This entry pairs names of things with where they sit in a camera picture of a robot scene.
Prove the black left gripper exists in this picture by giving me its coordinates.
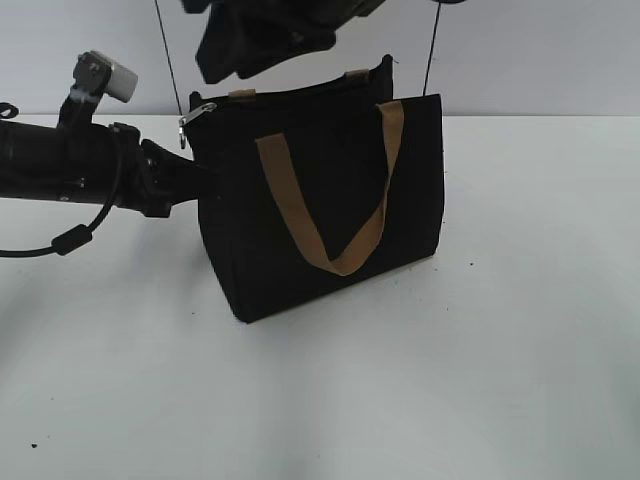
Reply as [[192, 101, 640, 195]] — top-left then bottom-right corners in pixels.
[[109, 123, 217, 218]]

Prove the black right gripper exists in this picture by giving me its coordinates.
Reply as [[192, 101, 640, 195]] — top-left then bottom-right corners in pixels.
[[182, 1, 373, 84]]

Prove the silver zipper pull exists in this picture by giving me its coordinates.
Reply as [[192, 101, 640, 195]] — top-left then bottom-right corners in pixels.
[[178, 102, 217, 150]]

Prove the black bag with tan handles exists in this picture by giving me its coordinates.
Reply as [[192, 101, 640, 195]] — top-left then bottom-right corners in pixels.
[[186, 56, 445, 324]]

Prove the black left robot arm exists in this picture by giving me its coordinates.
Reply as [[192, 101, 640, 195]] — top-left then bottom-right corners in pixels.
[[1, 121, 216, 218]]

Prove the black camera cable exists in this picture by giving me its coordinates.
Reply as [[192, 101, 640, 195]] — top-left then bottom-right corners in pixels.
[[0, 130, 124, 259]]

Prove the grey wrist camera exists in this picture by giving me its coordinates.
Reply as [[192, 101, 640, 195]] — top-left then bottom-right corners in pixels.
[[57, 50, 138, 130]]

